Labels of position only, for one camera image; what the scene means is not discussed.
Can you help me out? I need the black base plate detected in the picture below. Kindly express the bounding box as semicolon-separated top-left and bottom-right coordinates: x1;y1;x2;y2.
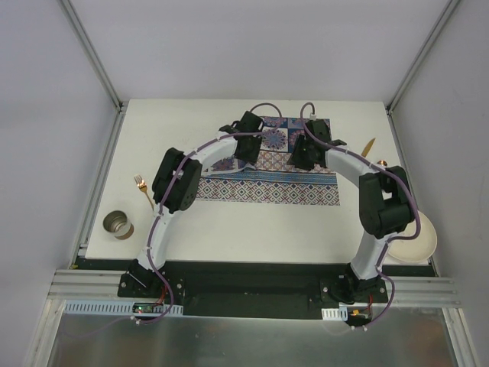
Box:
118;261;387;320

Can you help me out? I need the patterned cloth placemat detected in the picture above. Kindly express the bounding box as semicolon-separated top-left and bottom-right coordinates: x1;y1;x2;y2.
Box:
196;117;340;206

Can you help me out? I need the metal cup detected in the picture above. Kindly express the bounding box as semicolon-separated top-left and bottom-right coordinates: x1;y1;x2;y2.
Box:
102;210;134;240

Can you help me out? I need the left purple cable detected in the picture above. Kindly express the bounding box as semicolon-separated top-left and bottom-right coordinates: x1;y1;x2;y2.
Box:
129;102;283;326

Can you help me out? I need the cream plate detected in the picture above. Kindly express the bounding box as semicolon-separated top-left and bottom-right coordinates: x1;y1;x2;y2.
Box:
388;212;438;264

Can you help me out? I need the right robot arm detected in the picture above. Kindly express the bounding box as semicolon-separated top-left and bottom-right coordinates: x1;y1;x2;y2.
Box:
287;119;417;304

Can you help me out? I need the gold fork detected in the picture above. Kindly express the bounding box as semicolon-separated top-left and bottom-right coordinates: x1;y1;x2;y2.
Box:
134;174;154;210

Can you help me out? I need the left aluminium frame post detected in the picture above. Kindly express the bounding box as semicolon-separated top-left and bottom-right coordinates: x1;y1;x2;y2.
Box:
57;0;123;111

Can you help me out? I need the right aluminium frame post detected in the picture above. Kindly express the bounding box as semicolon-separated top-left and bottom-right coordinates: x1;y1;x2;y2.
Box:
386;0;462;115

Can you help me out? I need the gold knife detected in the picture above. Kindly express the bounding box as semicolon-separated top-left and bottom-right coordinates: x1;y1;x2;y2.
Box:
361;138;376;158

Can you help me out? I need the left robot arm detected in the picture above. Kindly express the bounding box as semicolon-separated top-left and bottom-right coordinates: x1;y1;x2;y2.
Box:
128;111;264;297

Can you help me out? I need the aluminium frame post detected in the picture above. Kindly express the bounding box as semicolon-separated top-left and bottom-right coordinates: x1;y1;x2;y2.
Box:
57;0;123;111
386;0;462;115

